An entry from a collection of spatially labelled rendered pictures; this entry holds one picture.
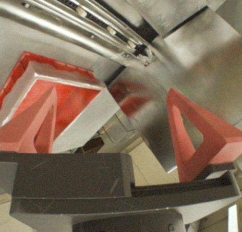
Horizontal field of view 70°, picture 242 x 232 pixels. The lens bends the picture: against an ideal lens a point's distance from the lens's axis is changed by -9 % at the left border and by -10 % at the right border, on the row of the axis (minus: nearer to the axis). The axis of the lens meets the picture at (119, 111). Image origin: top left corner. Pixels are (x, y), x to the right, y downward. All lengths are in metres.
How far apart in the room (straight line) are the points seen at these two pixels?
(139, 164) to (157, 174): 0.81
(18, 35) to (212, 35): 0.62
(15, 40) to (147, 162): 7.48
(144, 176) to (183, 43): 7.44
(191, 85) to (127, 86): 0.26
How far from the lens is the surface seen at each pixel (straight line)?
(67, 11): 0.50
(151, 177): 7.91
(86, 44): 0.59
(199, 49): 0.74
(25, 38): 0.55
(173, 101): 0.16
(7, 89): 0.62
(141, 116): 0.76
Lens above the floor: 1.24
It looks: 18 degrees down
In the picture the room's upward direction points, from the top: 145 degrees clockwise
